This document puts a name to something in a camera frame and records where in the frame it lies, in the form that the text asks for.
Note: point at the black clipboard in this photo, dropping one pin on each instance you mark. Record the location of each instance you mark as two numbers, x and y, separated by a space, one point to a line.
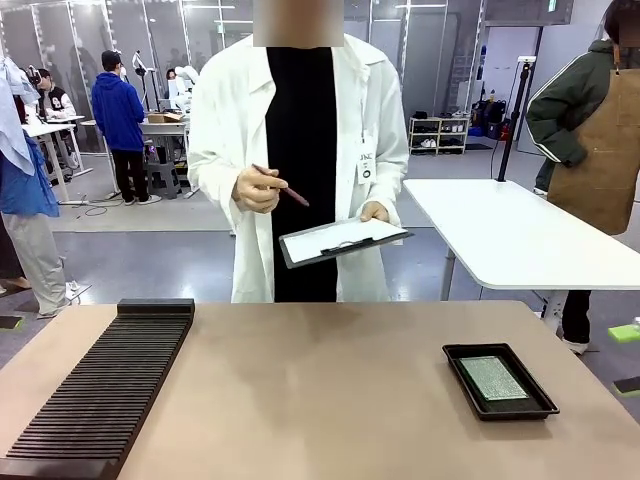
345 242

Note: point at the person in light blue shirt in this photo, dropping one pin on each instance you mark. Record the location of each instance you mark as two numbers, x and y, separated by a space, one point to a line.
25 190

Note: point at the person in blue hoodie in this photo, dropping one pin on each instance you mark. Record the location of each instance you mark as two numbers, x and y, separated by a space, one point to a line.
122 125

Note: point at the wooden shoe shelf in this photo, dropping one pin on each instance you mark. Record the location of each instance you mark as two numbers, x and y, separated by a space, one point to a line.
440 134

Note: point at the dark red pen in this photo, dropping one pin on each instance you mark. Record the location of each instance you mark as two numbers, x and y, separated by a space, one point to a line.
292 192

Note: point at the black slotted PCB rack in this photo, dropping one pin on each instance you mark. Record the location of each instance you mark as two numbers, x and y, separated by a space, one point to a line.
100 390

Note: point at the black bags pile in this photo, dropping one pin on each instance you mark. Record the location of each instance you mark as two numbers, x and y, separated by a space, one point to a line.
492 119

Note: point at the green perforated PCB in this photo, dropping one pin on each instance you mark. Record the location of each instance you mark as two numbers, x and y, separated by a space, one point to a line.
494 377

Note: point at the grey step stool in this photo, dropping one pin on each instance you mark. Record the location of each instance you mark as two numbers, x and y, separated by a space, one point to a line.
164 180

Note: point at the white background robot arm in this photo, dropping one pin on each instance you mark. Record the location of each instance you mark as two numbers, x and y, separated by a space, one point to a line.
182 85

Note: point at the white background workbench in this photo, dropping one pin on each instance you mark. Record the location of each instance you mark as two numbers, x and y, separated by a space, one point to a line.
170 132

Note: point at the white name badge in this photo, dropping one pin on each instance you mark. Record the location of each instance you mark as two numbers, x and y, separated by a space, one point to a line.
366 162

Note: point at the person's left hand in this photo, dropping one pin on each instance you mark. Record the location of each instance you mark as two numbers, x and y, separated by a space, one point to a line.
375 212

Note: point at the seated person in varsity jacket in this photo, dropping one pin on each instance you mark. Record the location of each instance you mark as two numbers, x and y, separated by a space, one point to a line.
55 97

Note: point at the person in white lab coat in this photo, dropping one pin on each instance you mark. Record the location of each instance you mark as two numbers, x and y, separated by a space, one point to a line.
225 125

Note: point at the person in brown apron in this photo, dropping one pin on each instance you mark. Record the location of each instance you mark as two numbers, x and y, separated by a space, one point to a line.
590 150

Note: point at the black tripod pole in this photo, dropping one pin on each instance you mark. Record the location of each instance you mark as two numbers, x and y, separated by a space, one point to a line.
512 125

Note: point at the cardboard box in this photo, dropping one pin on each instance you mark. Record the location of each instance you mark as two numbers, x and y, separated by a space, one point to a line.
164 118

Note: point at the person's right hand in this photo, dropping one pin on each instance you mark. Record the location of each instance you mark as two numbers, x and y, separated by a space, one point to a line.
257 192

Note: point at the black plastic tray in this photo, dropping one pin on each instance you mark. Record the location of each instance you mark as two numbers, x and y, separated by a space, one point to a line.
500 382

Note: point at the white table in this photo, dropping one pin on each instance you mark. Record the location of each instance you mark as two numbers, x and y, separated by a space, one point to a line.
525 235

